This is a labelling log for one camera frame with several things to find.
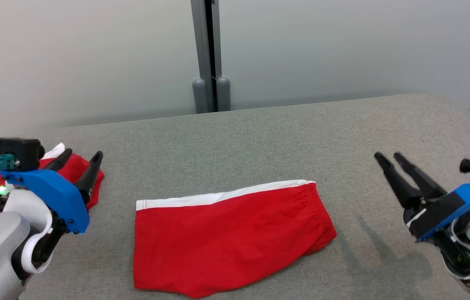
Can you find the red white basketball jersey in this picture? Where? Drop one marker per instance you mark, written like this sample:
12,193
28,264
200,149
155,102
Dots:
72,168

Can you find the blue right camera mount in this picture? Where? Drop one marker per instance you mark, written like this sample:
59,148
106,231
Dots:
439,216

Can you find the grey partition frame post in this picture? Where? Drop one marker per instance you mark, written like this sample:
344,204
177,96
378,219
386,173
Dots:
219,50
199,41

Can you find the blue left camera mount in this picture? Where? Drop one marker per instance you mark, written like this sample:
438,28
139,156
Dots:
56,196

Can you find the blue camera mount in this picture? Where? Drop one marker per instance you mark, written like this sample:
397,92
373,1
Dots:
56,196
439,216

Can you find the red shorts white stripe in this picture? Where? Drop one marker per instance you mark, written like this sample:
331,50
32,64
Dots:
226,237

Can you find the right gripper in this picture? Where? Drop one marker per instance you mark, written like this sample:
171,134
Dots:
460,250

